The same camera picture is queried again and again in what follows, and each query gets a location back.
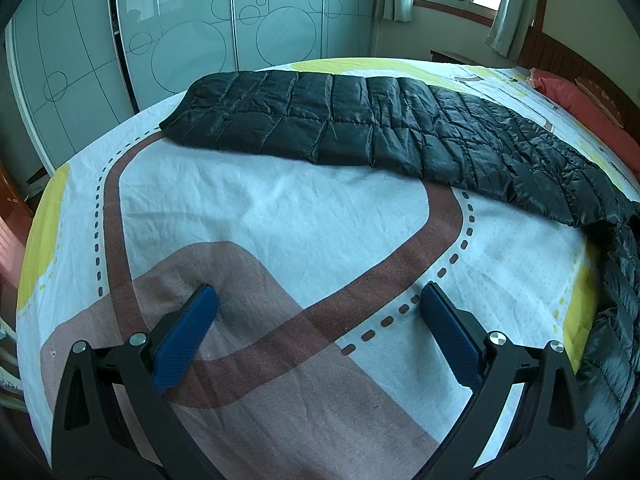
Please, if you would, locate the black quilted down jacket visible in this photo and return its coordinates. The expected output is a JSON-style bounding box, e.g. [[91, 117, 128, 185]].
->
[[160, 70, 639, 468]]

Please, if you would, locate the patterned white bed sheet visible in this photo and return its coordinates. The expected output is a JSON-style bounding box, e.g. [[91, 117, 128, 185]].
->
[[16, 58, 639, 479]]

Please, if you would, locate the red pillow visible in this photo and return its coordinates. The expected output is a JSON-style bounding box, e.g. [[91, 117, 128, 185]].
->
[[528, 68, 639, 179]]

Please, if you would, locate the brown patterned cushion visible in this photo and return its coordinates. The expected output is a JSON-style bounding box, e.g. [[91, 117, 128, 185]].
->
[[575, 77, 624, 129]]

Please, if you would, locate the dark wooden headboard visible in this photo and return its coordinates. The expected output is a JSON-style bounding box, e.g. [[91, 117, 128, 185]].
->
[[518, 26, 639, 141]]

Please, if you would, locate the dark wooden nightstand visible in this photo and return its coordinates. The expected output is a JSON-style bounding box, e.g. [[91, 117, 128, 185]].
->
[[431, 49, 478, 66]]

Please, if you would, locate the white curtain right panel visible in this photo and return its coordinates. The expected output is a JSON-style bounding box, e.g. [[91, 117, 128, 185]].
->
[[486, 0, 538, 61]]

